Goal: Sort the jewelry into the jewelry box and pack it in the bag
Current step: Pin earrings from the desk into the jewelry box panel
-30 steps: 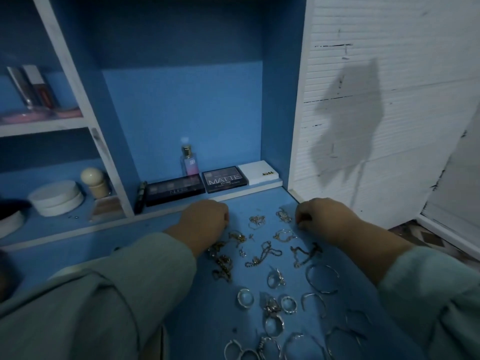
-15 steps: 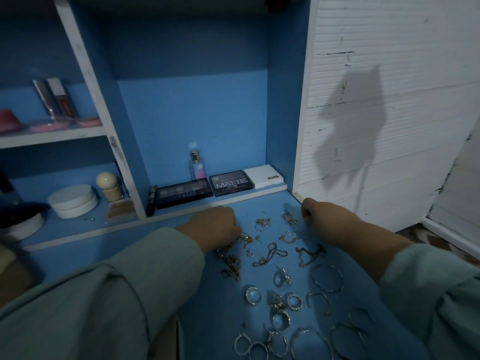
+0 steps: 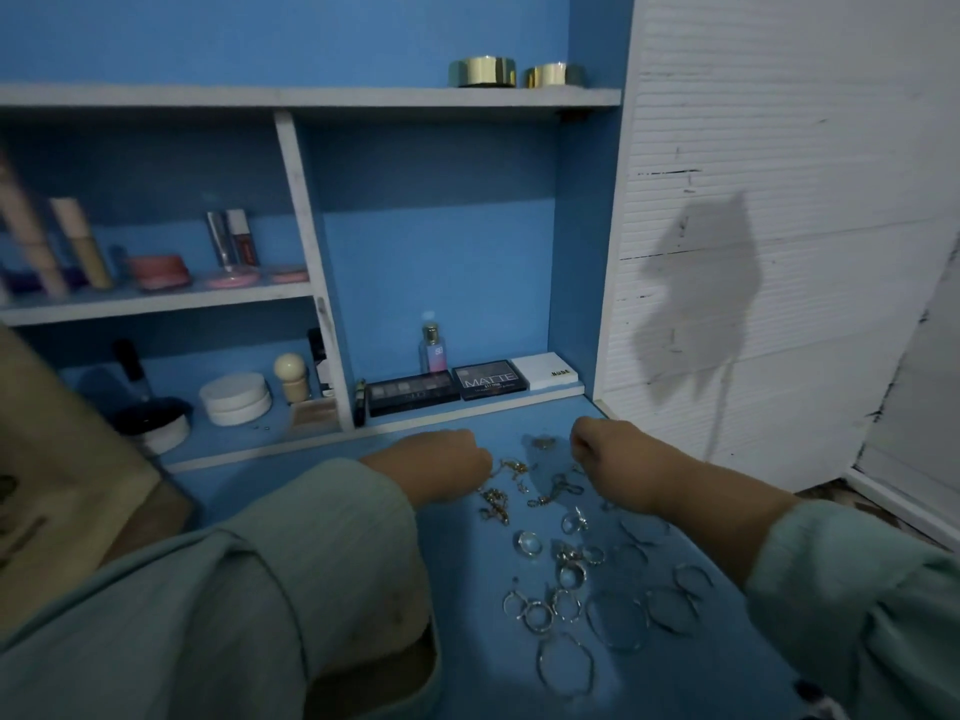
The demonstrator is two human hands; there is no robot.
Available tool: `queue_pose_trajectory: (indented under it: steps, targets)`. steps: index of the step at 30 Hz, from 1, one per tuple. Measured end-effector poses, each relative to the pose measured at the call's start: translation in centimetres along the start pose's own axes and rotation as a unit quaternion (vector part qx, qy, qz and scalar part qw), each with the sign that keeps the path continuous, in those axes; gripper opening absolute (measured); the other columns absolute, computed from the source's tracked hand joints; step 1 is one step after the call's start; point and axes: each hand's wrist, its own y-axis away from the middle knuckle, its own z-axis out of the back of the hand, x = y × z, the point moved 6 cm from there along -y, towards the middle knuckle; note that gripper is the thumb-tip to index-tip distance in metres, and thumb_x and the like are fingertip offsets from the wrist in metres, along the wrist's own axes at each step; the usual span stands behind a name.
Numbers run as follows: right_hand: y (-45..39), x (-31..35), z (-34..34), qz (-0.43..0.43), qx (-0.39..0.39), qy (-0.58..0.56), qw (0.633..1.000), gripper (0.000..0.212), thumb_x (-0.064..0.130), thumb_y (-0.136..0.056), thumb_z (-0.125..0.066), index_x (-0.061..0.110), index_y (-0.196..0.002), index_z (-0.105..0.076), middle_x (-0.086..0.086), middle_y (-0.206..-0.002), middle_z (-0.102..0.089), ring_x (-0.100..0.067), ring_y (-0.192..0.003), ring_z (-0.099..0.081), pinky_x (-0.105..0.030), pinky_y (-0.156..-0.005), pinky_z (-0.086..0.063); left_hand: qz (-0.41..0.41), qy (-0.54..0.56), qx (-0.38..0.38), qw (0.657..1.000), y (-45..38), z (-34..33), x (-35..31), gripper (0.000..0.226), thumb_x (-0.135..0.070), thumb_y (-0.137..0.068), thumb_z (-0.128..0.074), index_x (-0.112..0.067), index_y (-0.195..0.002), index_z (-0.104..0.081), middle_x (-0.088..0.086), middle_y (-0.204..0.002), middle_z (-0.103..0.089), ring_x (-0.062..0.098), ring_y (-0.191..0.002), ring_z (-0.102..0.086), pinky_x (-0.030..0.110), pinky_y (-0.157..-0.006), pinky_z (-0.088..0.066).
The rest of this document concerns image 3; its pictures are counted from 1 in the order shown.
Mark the person's right hand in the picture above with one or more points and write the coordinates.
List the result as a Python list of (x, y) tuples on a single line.
[(622, 464)]

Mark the person's left hand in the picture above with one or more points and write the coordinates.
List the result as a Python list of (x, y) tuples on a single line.
[(442, 468)]

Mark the person's right fingers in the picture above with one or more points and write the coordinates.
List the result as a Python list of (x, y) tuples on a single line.
[(583, 440)]

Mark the person's left fingers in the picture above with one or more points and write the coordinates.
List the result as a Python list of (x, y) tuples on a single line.
[(480, 463)]

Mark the person's right forearm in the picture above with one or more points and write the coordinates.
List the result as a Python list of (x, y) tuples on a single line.
[(810, 584)]

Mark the person's left forearm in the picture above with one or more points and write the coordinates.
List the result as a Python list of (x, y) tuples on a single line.
[(225, 592)]

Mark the small silver pendant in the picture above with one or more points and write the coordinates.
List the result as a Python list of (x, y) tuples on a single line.
[(543, 443)]

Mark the white eyeshadow palette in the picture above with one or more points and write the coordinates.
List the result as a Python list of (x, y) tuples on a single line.
[(551, 369)]

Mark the black eyeshadow palette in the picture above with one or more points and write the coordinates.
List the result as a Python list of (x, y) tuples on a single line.
[(491, 380)]

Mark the dark clear-lid eyeshadow palette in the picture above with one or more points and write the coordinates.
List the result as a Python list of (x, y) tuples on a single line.
[(412, 393)]

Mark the small clear perfume bottle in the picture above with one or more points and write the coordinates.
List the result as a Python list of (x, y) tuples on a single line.
[(433, 352)]

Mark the black mascara tube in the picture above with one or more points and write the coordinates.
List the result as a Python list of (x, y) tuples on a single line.
[(360, 404)]

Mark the beige flat box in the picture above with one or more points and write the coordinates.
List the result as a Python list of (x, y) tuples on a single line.
[(315, 416)]

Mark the spread of silver rings and hoops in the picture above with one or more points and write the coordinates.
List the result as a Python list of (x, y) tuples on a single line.
[(616, 622)]

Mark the black slim bottle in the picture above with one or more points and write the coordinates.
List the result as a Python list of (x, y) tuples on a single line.
[(321, 363)]

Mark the beige round-top bottle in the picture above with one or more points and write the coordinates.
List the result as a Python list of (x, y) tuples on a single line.
[(291, 376)]

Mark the white round cream jar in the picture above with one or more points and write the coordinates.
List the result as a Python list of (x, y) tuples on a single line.
[(235, 401)]

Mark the small pink round compact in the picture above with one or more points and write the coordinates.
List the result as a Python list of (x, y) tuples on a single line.
[(289, 276)]

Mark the white ribbed cabinet panel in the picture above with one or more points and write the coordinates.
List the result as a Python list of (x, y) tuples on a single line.
[(750, 217)]

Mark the large pink round compact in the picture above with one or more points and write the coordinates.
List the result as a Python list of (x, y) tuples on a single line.
[(234, 278)]

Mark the white wooden shelf unit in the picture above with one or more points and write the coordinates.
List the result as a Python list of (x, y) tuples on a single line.
[(300, 209)]

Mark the black lidded powder jar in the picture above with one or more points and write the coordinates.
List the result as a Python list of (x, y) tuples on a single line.
[(157, 425)]

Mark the red lip gloss tube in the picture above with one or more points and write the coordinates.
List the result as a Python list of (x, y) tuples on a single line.
[(244, 239)]

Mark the silver lip gloss tube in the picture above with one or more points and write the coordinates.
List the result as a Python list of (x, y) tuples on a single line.
[(219, 239)]

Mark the black makeup brush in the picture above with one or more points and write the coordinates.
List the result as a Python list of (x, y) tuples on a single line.
[(132, 367)]

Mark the small gold round lid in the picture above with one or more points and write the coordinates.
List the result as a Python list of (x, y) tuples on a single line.
[(553, 75)]

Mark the pink round jar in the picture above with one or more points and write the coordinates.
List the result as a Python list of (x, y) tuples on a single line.
[(158, 272)]

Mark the large gold round lid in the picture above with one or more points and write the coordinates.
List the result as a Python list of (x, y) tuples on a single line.
[(482, 72)]

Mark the short beige cosmetic tube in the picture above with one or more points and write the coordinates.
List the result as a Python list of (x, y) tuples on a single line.
[(81, 243)]

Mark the tall beige cosmetic tube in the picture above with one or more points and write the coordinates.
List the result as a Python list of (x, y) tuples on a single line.
[(30, 232)]

